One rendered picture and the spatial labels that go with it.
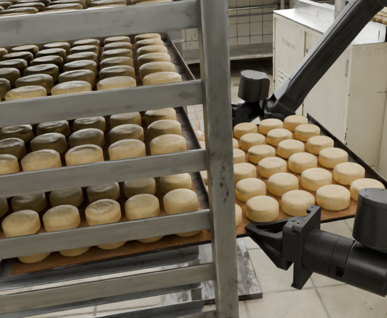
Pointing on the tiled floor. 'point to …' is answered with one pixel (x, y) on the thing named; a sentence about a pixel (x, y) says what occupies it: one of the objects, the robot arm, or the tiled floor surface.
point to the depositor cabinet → (338, 81)
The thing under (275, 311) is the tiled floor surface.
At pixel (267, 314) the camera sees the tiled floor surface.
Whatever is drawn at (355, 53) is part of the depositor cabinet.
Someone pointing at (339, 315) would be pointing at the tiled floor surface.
